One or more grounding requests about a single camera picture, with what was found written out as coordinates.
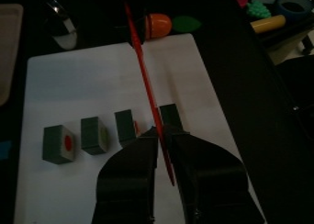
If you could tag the dark green sushi end piece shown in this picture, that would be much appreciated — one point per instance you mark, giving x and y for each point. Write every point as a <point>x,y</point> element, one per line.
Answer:
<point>172,115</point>

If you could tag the yellow toy cylinder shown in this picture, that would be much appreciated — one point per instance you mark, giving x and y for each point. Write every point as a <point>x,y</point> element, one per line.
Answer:
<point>268,23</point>

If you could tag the sushi piece with orange centre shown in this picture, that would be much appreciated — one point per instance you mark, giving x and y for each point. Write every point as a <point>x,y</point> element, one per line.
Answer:
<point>126,126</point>

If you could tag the green toy leaf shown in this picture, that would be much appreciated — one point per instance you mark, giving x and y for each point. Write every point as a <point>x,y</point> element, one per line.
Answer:
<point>186,24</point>

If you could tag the green toy grapes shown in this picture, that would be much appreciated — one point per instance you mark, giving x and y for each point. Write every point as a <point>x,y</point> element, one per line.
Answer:
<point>258,9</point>

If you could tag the red toy knife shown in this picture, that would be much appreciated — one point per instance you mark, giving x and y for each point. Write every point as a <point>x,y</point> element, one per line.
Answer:
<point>147,87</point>

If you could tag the sushi piece with green centre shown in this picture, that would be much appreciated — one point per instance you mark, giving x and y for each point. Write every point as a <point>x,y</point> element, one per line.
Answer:
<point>95,136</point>

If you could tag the orange toy ball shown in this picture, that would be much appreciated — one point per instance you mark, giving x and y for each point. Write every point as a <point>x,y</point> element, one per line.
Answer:
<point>158,25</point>

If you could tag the pink toy piece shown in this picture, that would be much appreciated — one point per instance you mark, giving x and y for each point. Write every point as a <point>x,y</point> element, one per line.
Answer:
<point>241,0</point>

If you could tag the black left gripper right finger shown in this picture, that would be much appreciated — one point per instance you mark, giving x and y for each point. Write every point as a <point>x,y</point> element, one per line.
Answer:
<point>213,178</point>

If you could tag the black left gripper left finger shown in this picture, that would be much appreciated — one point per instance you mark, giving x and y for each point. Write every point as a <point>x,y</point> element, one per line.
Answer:
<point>127,178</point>

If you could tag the white cutting board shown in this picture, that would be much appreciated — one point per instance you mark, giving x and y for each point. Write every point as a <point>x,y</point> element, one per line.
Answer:
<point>102,87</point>

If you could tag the sushi piece with red centre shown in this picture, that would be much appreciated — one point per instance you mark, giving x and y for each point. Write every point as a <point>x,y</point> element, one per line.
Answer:
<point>58,144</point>

